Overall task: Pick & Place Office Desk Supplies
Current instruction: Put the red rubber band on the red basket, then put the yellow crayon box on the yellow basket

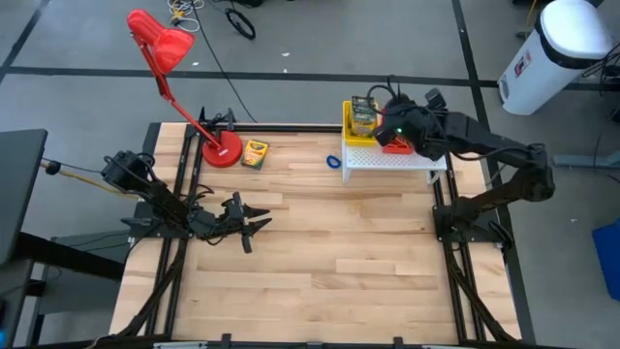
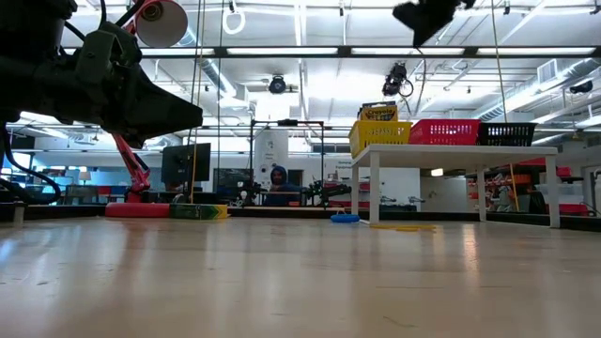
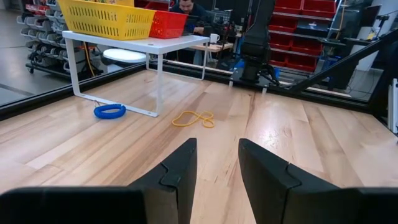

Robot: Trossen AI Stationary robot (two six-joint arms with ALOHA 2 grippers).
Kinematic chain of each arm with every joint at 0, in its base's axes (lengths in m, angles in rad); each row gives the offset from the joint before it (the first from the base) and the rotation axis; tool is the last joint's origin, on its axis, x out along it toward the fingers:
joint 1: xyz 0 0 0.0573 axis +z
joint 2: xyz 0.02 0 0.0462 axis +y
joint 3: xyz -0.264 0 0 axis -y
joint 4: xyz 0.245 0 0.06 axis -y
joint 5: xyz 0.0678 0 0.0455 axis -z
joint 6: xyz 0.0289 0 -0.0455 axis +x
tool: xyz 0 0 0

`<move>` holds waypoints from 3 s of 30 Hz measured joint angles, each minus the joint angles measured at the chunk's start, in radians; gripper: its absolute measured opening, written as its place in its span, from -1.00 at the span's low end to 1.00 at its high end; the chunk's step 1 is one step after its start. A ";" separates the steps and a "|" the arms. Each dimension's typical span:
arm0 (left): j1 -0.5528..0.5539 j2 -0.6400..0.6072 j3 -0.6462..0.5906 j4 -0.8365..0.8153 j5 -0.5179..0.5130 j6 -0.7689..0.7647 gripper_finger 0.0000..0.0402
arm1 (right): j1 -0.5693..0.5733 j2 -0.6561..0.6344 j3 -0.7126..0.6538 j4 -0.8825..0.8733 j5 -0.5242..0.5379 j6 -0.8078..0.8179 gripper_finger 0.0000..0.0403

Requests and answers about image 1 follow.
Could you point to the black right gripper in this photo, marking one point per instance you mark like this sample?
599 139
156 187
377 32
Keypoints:
404 127

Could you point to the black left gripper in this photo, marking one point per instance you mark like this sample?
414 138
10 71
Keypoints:
213 223

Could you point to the red plastic basket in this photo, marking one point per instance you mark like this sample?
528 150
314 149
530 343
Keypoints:
397 147

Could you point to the yellow green crayon box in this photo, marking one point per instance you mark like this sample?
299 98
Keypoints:
254 154
364 127
363 100
363 110

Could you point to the yellow plastic basket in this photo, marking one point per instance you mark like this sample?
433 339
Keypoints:
346 121

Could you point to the blue coil wristband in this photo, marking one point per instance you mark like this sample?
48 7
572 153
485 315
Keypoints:
328 162

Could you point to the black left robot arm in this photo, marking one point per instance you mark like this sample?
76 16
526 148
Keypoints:
160 203

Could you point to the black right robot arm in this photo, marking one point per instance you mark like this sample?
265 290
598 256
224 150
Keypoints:
484 140

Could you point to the red desk lamp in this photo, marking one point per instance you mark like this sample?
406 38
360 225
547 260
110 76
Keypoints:
223 150

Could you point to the dark desk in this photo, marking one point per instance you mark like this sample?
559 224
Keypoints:
19 194

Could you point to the white metal shelf riser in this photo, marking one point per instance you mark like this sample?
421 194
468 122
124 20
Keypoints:
387 162

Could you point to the black table corner clamp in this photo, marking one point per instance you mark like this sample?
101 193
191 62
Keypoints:
231 120

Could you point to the white trash bin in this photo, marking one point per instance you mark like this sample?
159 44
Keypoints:
552 58

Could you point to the grey metal floor foot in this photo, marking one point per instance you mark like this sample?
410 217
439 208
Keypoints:
581 161

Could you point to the blue bin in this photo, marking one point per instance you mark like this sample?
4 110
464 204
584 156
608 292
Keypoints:
608 257

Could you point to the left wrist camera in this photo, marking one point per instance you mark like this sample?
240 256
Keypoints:
230 213

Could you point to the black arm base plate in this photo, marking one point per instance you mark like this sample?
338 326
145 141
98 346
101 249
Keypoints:
484 228
140 228

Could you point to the black aluminium frame rail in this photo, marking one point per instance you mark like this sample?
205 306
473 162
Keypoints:
481 329
463 329
151 325
170 325

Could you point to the aluminium frame post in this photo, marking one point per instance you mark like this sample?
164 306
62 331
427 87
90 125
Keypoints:
443 347
179 345

